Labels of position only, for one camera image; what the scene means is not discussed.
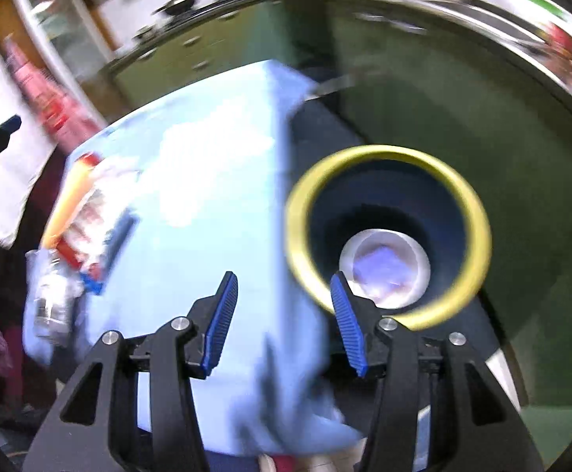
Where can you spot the red container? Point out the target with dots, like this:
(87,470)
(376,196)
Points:
(561,39)

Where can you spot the silver snack wrapper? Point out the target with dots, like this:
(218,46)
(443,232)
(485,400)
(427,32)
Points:
(49,300)

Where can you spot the white hanging cloth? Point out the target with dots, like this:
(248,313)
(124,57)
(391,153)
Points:
(0,172)

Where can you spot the green kitchen cabinets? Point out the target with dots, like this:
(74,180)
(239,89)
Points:
(187,56)

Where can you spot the black wok with lid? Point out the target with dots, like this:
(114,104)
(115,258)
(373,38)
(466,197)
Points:
(180,5)

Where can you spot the purple paper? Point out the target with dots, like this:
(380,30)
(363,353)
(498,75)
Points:
(382,265)

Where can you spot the blue printed tablecloth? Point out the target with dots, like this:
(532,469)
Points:
(207,182)

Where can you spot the white paper cup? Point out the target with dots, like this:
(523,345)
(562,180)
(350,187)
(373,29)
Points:
(416,255)

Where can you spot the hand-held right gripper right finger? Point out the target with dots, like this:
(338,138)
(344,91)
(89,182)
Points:
(347,327)

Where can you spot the crushed red soda can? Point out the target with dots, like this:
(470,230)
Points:
(91,216)

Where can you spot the orange snack packet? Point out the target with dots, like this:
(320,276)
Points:
(62,206)

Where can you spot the small blue packet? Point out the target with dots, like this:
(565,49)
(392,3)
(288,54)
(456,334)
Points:
(118,238)

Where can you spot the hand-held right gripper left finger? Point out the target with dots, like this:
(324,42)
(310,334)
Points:
(221,319)

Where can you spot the dark bin with yellow rim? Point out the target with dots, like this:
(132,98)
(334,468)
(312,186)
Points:
(335,206)

